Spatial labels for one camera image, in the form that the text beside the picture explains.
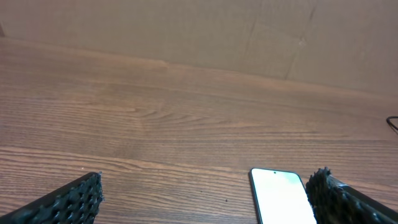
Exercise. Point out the Samsung Galaxy smartphone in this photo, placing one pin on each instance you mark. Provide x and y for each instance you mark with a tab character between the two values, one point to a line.
279	197

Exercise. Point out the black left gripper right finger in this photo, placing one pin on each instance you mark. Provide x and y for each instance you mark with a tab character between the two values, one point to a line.
335	202

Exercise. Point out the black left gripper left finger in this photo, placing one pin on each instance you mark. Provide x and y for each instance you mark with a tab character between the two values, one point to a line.
77	202

